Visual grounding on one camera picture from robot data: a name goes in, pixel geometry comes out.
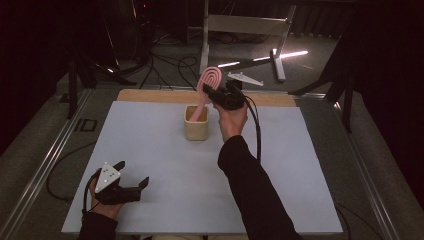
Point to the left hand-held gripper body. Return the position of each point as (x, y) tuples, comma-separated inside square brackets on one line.
[(108, 186)]

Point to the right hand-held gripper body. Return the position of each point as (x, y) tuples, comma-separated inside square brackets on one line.
[(230, 98)]

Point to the pink hairbrush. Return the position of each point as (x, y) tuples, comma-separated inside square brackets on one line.
[(210, 77)]

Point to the beige square cup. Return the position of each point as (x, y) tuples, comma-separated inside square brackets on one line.
[(196, 131)]

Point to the person's right hand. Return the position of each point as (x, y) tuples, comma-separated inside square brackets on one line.
[(231, 121)]

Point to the person's left hand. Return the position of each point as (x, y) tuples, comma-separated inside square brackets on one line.
[(106, 210)]

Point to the white table sheet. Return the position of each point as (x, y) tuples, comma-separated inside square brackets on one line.
[(173, 160)]

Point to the wooden table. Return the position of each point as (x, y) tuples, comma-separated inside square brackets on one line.
[(160, 96)]

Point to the black tripod stand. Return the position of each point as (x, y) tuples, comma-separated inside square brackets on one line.
[(348, 106), (72, 93)]

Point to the dark equipment rack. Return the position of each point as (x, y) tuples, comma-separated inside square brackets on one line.
[(143, 20)]

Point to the dark pleated curtain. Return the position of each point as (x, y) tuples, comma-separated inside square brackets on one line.
[(316, 20)]

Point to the aluminium frame rail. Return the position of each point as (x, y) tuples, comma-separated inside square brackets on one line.
[(365, 176), (43, 166)]

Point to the white metal desk frame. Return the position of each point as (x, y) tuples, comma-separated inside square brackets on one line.
[(246, 25)]

